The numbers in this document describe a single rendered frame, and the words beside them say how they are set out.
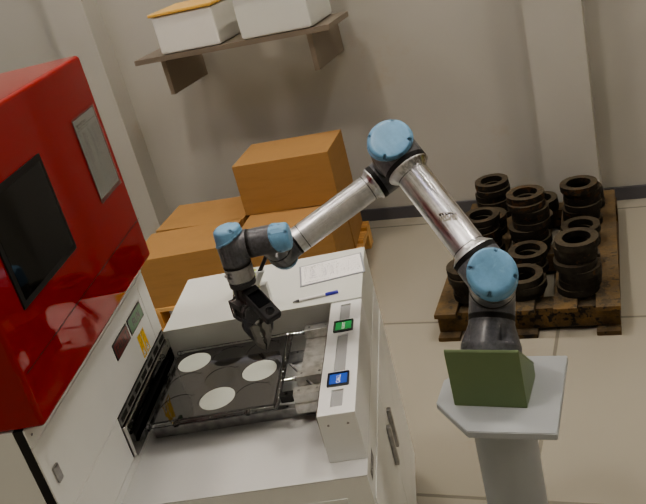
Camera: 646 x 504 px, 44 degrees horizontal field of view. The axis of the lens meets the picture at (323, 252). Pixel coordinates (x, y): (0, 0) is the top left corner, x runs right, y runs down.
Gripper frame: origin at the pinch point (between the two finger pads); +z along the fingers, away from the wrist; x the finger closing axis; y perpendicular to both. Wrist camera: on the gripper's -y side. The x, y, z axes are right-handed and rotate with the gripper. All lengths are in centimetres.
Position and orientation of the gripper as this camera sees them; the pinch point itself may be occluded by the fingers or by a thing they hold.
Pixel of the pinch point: (266, 345)
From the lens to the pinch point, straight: 219.5
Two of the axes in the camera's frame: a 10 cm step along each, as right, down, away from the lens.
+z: 2.3, 8.9, 4.0
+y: -5.8, -2.1, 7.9
